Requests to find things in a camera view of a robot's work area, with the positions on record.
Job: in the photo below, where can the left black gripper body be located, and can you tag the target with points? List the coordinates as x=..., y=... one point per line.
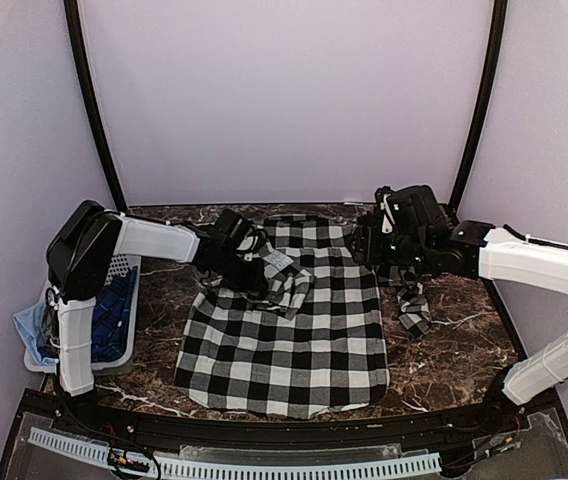
x=239, y=277

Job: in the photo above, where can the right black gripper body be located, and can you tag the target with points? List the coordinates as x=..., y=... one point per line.
x=374, y=254

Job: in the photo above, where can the black white plaid shirt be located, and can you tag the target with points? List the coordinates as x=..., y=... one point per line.
x=312, y=343

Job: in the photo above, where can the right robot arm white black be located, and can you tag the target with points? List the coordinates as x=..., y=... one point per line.
x=409, y=229

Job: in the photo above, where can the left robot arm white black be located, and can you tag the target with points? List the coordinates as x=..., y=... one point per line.
x=80, y=256

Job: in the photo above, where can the grey plastic laundry basket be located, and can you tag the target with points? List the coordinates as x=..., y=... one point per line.
x=118, y=266

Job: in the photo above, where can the blue plaid shirt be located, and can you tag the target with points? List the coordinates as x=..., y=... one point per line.
x=110, y=321

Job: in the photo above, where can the light blue shirt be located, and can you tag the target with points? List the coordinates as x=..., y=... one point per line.
x=29, y=326

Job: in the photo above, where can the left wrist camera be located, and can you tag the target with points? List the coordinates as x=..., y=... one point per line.
x=252, y=243

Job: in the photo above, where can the grey slotted cable duct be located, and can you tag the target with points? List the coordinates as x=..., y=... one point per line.
x=236, y=465

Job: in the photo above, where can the black front rail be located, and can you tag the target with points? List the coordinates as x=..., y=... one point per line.
x=447, y=428

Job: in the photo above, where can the right black frame post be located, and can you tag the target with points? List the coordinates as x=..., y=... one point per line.
x=480, y=111

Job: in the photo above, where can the black frame post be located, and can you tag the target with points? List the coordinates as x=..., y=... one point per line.
x=92, y=109
x=480, y=111

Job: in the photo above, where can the left black frame post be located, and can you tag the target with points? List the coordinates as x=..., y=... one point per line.
x=92, y=109

